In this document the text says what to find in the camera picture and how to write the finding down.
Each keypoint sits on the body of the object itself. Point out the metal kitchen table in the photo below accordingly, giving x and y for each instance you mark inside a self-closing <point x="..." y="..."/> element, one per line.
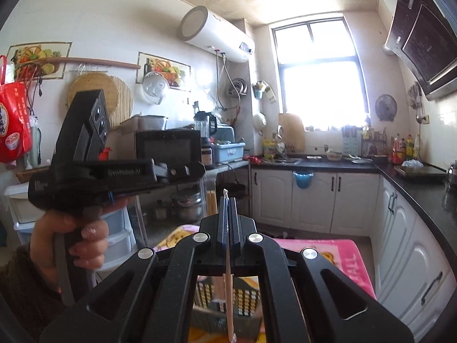
<point x="232" y="166"/>

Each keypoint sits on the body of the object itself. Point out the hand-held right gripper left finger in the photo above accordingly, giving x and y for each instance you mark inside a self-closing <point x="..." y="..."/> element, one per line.
<point x="171" y="286"/>

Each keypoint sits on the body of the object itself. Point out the black microwave oven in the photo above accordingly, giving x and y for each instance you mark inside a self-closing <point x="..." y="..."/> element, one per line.
<point x="167" y="146"/>

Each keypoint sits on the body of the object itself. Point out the wicker basket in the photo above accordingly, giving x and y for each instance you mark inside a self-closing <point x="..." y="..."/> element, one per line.
<point x="32" y="174"/>

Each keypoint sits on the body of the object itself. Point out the long wooden rolling pin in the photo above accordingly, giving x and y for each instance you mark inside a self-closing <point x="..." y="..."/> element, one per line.
<point x="100" y="62"/>

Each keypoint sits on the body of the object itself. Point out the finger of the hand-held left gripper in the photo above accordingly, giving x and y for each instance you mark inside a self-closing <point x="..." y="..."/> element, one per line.
<point x="178" y="173"/>

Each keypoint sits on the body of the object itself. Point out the coiled metal rack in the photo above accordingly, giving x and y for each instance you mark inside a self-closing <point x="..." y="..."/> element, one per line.
<point x="237" y="87"/>

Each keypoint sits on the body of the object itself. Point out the wooden chopstick pair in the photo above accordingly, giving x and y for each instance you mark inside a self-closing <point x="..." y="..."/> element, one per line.
<point x="228" y="293"/>

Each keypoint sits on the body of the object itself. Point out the fruit wall poster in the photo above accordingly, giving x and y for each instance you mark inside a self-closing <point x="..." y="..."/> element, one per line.
<point x="164" y="68"/>
<point x="39" y="57"/>

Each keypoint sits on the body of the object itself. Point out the small round wall fan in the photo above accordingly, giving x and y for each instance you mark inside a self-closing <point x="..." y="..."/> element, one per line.
<point x="385" y="107"/>

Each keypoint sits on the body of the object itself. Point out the person's left forearm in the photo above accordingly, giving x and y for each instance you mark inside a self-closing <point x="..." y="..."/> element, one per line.
<point x="28" y="300"/>

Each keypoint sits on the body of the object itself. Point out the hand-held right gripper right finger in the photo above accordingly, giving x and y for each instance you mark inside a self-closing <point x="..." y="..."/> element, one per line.
<point x="285" y="286"/>

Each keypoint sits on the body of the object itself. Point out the white water heater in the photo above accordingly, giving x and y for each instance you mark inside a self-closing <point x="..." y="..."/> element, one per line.
<point x="217" y="35"/>

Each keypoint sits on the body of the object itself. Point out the row of sauce bottles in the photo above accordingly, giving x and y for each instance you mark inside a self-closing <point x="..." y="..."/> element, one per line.
<point x="403" y="150"/>

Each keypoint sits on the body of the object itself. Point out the blue hanging bin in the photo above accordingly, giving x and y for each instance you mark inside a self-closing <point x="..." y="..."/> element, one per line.
<point x="303" y="180"/>

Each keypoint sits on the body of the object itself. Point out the black kitchen countertop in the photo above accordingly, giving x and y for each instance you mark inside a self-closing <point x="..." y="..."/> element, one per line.
<point x="421" y="193"/>

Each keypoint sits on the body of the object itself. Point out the metal baking tray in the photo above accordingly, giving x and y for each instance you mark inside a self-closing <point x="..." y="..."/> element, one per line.
<point x="421" y="171"/>

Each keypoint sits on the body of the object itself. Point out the blue plastic container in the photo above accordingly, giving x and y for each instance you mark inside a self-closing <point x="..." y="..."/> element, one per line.
<point x="230" y="152"/>

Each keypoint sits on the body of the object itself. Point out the green plastic utensil basket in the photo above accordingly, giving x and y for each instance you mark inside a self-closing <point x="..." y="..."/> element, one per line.
<point x="246" y="300"/>

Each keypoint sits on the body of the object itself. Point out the steel kettle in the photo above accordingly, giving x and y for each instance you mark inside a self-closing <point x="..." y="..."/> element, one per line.
<point x="452" y="175"/>

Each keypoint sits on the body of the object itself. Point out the round bamboo board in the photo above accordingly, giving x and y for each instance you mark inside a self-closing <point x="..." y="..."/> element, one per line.
<point x="117" y="96"/>

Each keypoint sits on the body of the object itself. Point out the plastic drawer unit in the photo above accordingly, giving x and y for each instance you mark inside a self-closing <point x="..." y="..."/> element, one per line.
<point x="117" y="232"/>

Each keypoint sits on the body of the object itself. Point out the person's left hand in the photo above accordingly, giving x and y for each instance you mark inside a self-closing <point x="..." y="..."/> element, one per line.
<point x="43" y="243"/>

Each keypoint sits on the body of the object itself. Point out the kitchen window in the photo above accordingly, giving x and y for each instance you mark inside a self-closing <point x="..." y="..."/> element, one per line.
<point x="321" y="78"/>

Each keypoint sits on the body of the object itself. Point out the wooden cutting board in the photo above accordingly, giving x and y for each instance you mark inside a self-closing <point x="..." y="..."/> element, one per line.
<point x="292" y="132"/>

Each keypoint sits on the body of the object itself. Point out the steel cooking pot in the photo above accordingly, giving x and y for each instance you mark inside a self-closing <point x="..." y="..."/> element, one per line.
<point x="185" y="205"/>

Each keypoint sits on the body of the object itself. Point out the black blender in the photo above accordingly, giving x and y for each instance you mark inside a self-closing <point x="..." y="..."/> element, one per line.
<point x="204" y="125"/>

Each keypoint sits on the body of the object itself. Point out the black range hood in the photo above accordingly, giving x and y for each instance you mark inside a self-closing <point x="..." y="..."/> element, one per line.
<point x="428" y="43"/>

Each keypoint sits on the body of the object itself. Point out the red plastic bag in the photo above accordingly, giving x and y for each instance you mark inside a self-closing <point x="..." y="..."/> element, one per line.
<point x="12" y="121"/>

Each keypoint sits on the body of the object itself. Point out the pink bear printed blanket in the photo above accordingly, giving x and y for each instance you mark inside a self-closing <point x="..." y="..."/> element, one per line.
<point x="342" y="257"/>

